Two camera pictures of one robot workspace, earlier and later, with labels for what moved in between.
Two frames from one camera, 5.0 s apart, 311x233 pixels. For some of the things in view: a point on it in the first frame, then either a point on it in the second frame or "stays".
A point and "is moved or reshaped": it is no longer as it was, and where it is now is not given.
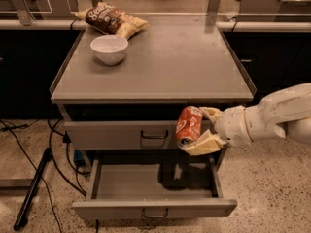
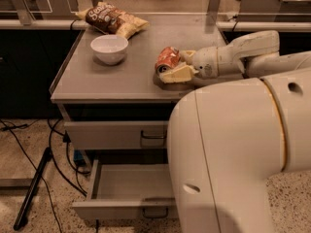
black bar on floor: [35, 180] stays
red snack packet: [189, 123] is moved or reshaped
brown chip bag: [112, 19] stays
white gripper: [231, 125] -> [205, 62]
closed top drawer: [120, 135] stays
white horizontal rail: [221, 26] stays
